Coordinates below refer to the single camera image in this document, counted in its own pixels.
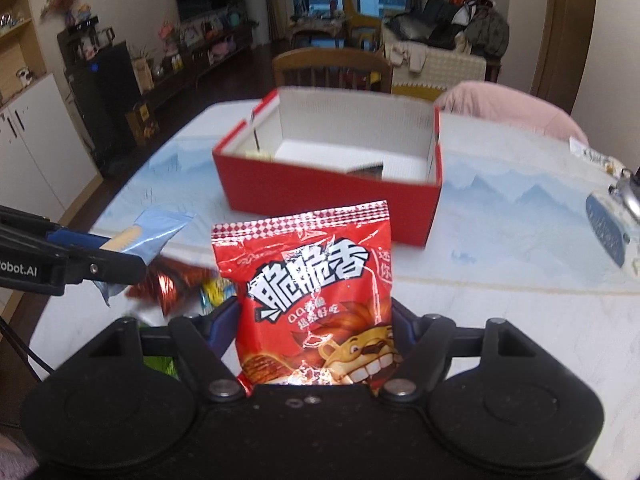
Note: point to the light blue snack packet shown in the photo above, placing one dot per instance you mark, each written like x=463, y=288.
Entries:
x=150, y=232

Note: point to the blue mountain print table mat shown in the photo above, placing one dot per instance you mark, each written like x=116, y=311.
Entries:
x=500, y=210

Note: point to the silver metal object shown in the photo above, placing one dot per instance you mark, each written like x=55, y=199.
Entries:
x=625, y=190

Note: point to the yellow and blue snack packet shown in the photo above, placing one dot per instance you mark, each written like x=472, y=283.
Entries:
x=215, y=296

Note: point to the dark blue flat object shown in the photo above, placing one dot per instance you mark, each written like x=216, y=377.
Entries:
x=607, y=230

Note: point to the dark snack packet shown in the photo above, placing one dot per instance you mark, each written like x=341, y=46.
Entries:
x=367, y=171

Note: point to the dried flower vase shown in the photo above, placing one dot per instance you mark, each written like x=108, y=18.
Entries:
x=65, y=2

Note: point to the pink cushioned chair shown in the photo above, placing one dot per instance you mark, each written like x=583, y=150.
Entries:
x=500, y=102

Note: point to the yellow giraffe toy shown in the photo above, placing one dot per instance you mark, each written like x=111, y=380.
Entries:
x=357, y=15

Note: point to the black cabinet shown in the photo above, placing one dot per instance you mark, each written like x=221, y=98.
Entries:
x=105, y=100

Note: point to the wooden shelf unit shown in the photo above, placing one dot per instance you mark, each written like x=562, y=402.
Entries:
x=17, y=45

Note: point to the wooden chair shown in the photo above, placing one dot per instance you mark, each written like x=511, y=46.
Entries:
x=330, y=67

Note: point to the wooden coffee table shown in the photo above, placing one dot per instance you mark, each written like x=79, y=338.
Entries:
x=317, y=30

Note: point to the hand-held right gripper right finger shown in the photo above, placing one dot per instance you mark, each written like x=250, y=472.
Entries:
x=406, y=332

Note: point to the white snack packet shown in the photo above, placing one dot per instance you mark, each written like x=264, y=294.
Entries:
x=595, y=152

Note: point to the red foil snack packet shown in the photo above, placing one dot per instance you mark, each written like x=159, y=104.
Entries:
x=167, y=285

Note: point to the dark television cabinet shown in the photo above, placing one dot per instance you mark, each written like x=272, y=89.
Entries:
x=200, y=60

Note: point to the sofa with clothes pile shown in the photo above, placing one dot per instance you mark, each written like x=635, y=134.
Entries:
x=445, y=45

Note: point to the brown box on floor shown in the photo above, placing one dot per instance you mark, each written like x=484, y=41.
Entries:
x=142, y=122

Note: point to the red cardboard box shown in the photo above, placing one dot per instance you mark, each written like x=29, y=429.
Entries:
x=330, y=200

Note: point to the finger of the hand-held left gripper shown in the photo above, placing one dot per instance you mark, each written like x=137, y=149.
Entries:
x=115, y=267
x=75, y=237

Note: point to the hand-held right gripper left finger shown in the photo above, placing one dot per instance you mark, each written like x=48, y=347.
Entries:
x=224, y=325

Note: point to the green snack packet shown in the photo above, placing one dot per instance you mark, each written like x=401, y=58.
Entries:
x=162, y=367

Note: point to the white cabinet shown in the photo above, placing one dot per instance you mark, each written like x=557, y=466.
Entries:
x=40, y=155

